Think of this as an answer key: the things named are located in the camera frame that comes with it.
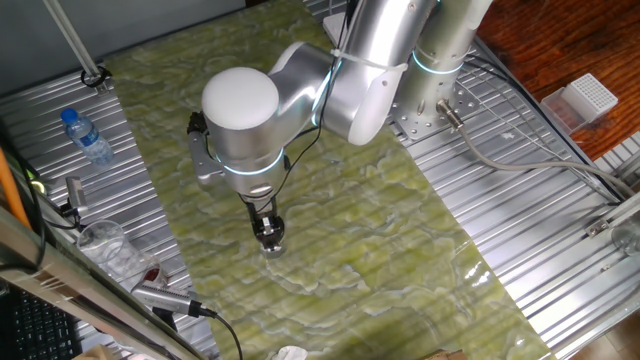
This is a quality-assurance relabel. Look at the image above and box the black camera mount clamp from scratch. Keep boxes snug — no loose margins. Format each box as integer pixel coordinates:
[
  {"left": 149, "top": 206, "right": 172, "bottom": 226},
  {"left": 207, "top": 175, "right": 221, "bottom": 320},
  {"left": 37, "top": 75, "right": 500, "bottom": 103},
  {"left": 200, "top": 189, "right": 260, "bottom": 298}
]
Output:
[{"left": 58, "top": 200, "right": 84, "bottom": 221}]

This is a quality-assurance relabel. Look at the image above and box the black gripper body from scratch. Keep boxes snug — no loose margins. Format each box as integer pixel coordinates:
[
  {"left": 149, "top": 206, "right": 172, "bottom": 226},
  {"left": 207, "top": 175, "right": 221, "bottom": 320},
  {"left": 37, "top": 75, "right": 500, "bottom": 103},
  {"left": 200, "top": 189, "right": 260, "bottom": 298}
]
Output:
[{"left": 239, "top": 192, "right": 280, "bottom": 219}]

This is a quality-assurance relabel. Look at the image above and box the water bottle with blue label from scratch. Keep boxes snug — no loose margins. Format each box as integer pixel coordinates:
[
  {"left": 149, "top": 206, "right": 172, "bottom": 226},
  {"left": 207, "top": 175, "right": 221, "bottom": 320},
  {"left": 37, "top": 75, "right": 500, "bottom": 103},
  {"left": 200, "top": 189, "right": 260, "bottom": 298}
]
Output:
[{"left": 59, "top": 107, "right": 115, "bottom": 166}]

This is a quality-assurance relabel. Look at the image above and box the black camera stand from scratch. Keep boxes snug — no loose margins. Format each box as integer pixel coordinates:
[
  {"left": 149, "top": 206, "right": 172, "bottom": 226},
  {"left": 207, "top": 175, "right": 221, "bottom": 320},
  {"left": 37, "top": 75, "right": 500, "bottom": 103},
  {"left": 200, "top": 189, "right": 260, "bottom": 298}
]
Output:
[{"left": 152, "top": 307, "right": 179, "bottom": 332}]

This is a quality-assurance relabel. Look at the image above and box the green marble pattern mat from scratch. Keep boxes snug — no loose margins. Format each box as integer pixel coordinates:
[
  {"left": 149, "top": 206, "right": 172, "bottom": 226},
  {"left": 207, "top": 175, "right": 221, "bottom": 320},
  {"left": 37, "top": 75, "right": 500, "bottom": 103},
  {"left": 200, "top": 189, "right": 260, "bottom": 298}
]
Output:
[{"left": 104, "top": 0, "right": 554, "bottom": 360}]

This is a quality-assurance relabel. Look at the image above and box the silver gripper-mounted camera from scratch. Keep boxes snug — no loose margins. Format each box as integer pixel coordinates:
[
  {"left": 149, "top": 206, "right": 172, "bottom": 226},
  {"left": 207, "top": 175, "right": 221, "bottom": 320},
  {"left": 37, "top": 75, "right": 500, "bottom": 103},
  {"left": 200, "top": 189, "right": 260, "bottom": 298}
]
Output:
[{"left": 188, "top": 130, "right": 225, "bottom": 187}]

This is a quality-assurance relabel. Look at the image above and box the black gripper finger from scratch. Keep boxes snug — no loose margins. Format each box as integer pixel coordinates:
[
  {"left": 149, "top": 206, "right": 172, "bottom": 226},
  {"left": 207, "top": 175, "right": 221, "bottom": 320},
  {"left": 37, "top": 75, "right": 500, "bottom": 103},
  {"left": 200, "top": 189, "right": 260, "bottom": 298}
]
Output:
[
  {"left": 254, "top": 212, "right": 286, "bottom": 250},
  {"left": 246, "top": 204, "right": 260, "bottom": 241}
]

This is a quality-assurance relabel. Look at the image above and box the glass with brown residue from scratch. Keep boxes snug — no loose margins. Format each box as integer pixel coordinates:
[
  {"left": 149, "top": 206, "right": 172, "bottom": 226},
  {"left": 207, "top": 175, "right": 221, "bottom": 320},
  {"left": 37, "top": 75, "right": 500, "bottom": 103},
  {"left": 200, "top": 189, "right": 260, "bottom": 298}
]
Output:
[{"left": 142, "top": 264, "right": 169, "bottom": 290}]

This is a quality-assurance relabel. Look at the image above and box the silver robot mounting plate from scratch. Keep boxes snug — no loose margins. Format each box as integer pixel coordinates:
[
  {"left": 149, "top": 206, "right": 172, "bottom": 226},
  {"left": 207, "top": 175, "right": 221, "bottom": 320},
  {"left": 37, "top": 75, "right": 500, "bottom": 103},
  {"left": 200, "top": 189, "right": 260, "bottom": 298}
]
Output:
[{"left": 389, "top": 82, "right": 481, "bottom": 141}]

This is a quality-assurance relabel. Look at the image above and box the aluminium pole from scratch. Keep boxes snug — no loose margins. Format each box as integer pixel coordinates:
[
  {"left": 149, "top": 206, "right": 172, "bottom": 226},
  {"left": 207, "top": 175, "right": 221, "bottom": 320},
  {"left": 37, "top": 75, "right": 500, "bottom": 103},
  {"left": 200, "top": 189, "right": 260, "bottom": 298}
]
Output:
[{"left": 42, "top": 0, "right": 109, "bottom": 96}]

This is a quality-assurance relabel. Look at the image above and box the clear glass cup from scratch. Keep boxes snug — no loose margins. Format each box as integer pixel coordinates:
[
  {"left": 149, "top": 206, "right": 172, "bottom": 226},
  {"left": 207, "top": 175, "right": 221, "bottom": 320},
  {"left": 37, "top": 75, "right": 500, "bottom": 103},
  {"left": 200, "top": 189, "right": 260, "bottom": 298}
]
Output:
[{"left": 610, "top": 219, "right": 640, "bottom": 257}]

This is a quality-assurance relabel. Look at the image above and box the crumpled white tissue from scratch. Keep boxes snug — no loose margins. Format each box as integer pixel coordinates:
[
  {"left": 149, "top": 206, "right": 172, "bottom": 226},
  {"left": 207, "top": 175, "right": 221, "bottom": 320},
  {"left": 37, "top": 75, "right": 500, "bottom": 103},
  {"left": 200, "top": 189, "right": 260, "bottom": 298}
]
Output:
[{"left": 272, "top": 345, "right": 309, "bottom": 360}]

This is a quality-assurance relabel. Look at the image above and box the aluminium frame beam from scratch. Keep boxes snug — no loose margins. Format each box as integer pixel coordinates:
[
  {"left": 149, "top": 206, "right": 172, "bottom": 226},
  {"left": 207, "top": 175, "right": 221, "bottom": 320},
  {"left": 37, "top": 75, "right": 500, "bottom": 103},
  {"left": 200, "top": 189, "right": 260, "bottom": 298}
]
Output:
[{"left": 0, "top": 207, "right": 206, "bottom": 360}]

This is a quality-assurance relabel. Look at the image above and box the thick grey robot cable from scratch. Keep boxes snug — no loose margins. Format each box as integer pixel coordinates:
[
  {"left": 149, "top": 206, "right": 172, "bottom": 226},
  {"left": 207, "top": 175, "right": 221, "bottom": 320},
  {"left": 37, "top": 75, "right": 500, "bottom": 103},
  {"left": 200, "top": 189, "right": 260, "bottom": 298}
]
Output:
[{"left": 435, "top": 98, "right": 637, "bottom": 200}]

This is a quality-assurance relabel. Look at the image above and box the small clear glass jar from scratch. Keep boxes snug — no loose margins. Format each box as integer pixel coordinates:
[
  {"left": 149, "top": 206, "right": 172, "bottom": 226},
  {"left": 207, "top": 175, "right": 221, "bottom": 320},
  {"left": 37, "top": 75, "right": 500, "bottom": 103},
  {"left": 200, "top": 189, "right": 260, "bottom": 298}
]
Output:
[{"left": 259, "top": 243, "right": 288, "bottom": 260}]

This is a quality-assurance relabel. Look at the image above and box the aluminium rail with bracket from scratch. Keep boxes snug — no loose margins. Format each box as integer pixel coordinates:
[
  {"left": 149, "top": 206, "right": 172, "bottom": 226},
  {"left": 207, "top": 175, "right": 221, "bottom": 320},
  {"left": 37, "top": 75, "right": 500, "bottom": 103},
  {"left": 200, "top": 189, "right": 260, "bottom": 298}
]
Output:
[{"left": 584, "top": 192, "right": 640, "bottom": 239}]

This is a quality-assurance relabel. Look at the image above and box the silver depth camera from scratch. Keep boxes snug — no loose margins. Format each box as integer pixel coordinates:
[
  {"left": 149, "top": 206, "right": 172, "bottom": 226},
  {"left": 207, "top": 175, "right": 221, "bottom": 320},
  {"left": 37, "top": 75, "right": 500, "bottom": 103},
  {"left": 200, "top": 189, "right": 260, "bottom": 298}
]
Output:
[
  {"left": 130, "top": 282, "right": 204, "bottom": 319},
  {"left": 64, "top": 175, "right": 90, "bottom": 214}
]

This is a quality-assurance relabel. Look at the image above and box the black keyboard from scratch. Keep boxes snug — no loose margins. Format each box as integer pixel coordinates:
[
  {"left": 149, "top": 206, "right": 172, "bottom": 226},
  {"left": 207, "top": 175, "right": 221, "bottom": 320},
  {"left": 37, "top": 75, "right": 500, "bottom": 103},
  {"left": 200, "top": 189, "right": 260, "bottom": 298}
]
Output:
[{"left": 0, "top": 287, "right": 84, "bottom": 360}]

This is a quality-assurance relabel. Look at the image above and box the clear plastic measuring cup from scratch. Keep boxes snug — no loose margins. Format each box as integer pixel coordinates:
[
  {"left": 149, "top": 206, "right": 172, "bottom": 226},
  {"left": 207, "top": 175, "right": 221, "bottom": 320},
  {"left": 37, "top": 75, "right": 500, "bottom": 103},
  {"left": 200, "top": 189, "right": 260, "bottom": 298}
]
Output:
[{"left": 77, "top": 219, "right": 146, "bottom": 286}]

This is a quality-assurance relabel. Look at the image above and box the white pipette tip box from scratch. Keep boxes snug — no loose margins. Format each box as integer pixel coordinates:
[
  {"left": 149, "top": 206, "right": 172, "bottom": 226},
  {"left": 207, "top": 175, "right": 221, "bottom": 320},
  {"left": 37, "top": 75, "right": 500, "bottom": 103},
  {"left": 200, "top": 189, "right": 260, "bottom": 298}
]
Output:
[{"left": 541, "top": 73, "right": 620, "bottom": 135}]

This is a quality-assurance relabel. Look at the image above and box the orange cable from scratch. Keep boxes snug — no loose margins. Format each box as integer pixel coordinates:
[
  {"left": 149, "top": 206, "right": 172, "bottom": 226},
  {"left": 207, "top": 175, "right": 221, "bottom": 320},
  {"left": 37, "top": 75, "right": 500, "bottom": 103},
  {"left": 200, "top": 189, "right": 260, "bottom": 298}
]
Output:
[{"left": 0, "top": 147, "right": 32, "bottom": 231}]

